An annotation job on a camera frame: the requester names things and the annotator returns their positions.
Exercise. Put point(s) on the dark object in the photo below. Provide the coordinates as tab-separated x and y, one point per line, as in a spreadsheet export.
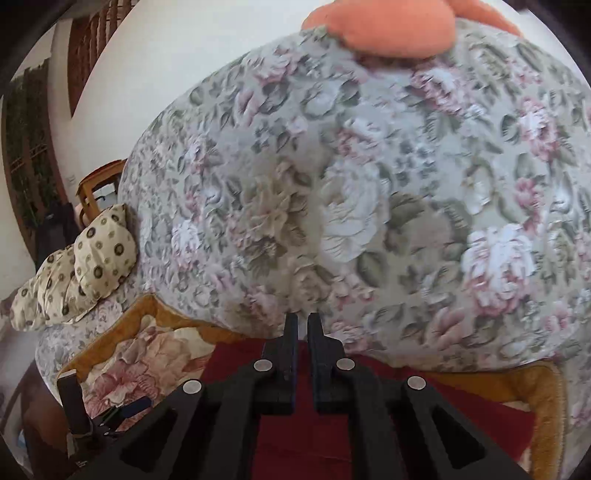
55	228

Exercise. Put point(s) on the brown floral plush blanket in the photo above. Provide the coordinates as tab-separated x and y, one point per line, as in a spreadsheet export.
138	350

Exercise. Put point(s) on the cream cushion with dark medallions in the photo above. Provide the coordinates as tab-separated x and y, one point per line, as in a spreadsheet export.
44	290
104	258

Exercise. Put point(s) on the grey floral bedspread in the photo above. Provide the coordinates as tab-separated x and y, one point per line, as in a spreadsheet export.
369	184

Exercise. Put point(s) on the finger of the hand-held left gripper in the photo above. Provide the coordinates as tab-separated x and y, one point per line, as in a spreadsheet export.
73	401
135	407

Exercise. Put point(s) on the brown wooden slatted panel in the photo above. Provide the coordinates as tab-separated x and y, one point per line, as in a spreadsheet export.
92	41

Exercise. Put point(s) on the dark red fleece sweater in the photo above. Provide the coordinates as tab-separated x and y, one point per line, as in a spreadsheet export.
304	450

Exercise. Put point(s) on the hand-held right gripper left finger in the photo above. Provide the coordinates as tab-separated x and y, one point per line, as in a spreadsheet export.
290	350

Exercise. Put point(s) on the wooden chair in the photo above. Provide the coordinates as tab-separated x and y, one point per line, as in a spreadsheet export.
99	184

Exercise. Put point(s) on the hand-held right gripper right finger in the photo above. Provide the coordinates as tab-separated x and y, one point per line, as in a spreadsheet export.
316	350

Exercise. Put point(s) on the orange pillow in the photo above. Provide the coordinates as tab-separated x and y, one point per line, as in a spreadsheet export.
485	14
392	25

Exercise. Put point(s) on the wooden window grille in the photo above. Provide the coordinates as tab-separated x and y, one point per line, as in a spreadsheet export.
27	152

